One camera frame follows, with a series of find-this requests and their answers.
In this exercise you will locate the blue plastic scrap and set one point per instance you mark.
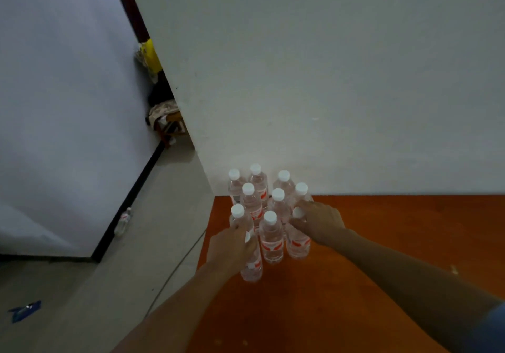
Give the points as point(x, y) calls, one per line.
point(24, 311)

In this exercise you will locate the dark brown door frame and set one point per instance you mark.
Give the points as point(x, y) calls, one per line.
point(126, 1)

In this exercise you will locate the patterned cloth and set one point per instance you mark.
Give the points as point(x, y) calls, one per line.
point(163, 108)

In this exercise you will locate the person's right hand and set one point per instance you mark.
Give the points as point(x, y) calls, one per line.
point(321, 222)

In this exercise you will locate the small wooden stool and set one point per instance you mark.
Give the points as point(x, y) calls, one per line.
point(171, 127)

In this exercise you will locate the person's blue right sleeve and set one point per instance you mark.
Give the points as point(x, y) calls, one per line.
point(491, 333)

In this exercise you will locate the person's left forearm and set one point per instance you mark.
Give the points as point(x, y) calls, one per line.
point(173, 317)

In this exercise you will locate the person's left hand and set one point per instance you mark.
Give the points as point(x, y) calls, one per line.
point(230, 252)

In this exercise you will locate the cluster of water bottles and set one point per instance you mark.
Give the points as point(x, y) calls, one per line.
point(272, 242)

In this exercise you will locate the yellow bag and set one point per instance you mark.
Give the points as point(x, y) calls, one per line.
point(151, 58)

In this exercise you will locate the orange wooden table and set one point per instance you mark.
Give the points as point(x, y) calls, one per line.
point(375, 246)

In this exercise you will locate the person's right forearm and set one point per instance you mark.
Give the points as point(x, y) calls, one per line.
point(414, 281)

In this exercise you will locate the clear water bottle red label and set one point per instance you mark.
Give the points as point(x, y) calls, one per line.
point(253, 270)
point(298, 246)

